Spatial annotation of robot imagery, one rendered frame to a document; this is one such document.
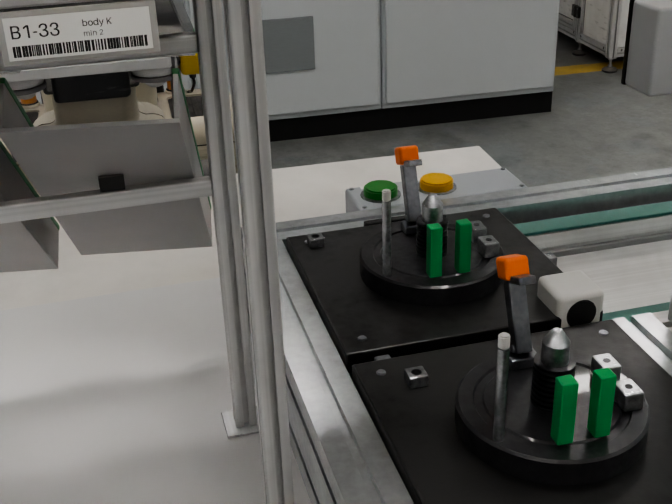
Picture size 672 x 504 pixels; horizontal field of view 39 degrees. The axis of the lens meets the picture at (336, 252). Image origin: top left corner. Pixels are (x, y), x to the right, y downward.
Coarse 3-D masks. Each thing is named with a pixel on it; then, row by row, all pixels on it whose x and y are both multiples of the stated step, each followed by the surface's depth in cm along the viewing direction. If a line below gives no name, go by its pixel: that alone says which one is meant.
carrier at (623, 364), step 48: (576, 336) 81; (624, 336) 81; (384, 384) 76; (432, 384) 76; (480, 384) 72; (528, 384) 72; (576, 384) 63; (624, 384) 69; (384, 432) 71; (432, 432) 70; (480, 432) 67; (528, 432) 67; (576, 432) 67; (624, 432) 66; (432, 480) 66; (480, 480) 65; (528, 480) 65; (576, 480) 65; (624, 480) 65
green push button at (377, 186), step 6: (378, 180) 113; (384, 180) 113; (366, 186) 112; (372, 186) 112; (378, 186) 112; (384, 186) 112; (390, 186) 112; (396, 186) 112; (366, 192) 111; (372, 192) 111; (378, 192) 110; (396, 192) 111; (372, 198) 111; (378, 198) 110
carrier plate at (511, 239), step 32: (512, 224) 102; (320, 256) 96; (352, 256) 96; (544, 256) 95; (320, 288) 90; (352, 288) 90; (352, 320) 85; (384, 320) 85; (416, 320) 85; (448, 320) 84; (480, 320) 84; (544, 320) 84; (352, 352) 80; (384, 352) 81; (416, 352) 82
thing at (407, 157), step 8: (400, 152) 94; (408, 152) 94; (416, 152) 95; (400, 160) 94; (408, 160) 94; (416, 160) 93; (400, 168) 96; (408, 168) 95; (408, 176) 95; (416, 176) 95; (408, 184) 95; (416, 184) 95; (408, 192) 95; (416, 192) 95; (408, 200) 95; (416, 200) 95; (408, 208) 95; (416, 208) 96; (408, 216) 96; (416, 216) 96
